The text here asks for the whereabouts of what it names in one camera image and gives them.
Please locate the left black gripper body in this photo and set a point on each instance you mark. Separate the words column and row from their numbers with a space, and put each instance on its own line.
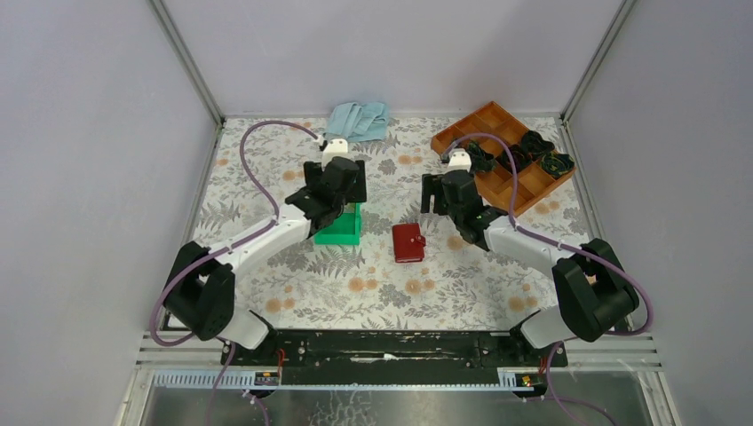
column 338, row 206

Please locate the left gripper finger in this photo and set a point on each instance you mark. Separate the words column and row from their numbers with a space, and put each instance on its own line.
column 358, row 193
column 312, row 174

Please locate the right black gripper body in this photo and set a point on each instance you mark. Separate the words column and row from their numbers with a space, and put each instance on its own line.
column 451, row 211

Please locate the red leather card holder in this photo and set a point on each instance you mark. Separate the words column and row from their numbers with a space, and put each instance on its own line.
column 408, row 243

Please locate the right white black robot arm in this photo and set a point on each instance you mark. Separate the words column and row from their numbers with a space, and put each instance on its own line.
column 592, row 290

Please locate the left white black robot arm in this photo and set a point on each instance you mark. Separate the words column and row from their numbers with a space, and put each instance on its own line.
column 200, row 291

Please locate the orange compartment tray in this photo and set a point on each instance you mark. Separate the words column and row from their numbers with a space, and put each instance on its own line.
column 495, row 129

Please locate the green plastic bin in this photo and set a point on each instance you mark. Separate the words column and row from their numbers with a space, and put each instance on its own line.
column 345, row 230

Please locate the dark rolled sock left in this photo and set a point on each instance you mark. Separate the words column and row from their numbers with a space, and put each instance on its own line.
column 482, row 161

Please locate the dark rolled sock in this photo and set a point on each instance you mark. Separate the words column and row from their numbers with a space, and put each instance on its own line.
column 557, row 165
column 535, row 146
column 521, row 159
column 482, row 161

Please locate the light blue cloth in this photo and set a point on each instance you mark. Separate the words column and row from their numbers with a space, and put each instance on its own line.
column 359, row 122

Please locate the dark rolled sock middle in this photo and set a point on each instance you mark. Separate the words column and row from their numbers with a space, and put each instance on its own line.
column 521, row 159

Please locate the dark rolled sock top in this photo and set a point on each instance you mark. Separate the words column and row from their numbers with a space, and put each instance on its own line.
column 535, row 146

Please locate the dark rolled sock right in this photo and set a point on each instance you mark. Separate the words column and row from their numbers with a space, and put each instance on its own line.
column 557, row 165

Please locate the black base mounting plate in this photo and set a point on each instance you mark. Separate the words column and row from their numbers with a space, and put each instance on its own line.
column 380, row 357

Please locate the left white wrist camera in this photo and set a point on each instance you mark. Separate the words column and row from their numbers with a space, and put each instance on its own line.
column 331, row 148

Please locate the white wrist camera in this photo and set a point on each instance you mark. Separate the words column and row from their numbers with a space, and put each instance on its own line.
column 459, row 159
column 331, row 148

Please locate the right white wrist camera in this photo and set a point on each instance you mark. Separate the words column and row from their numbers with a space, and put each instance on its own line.
column 459, row 159

